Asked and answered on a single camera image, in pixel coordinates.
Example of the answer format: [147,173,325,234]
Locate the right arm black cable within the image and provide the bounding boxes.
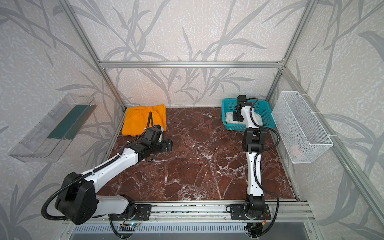
[245,97,281,238]

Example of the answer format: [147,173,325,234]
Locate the teal plastic basket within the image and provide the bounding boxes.
[222,99,276,131]

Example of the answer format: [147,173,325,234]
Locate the aluminium mounting rail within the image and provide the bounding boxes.
[62,200,316,224]

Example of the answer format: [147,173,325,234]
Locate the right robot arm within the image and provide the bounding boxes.
[233,95,266,219]

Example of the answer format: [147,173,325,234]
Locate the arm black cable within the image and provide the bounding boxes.
[41,111,154,240]
[245,97,281,238]

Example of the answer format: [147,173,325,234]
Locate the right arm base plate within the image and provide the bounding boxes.
[226,204,272,221]

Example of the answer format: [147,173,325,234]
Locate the small circuit board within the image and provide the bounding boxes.
[121,222,142,228]

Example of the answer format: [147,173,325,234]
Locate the pink object in wire basket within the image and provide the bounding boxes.
[291,145,304,160]

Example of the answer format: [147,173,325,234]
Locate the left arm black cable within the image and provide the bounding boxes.
[41,111,154,240]

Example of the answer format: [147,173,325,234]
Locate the clear acrylic wall shelf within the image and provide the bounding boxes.
[9,94,97,163]

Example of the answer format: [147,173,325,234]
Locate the orange drawstring shorts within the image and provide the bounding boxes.
[122,105,166,136]

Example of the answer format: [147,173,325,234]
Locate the white garment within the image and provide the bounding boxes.
[225,112,263,126]

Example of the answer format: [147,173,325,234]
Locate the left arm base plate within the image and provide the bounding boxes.
[121,204,152,221]

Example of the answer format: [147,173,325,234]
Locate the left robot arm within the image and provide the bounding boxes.
[54,125,173,225]

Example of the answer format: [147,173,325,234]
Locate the white wire mesh basket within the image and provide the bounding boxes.
[272,91,334,164]

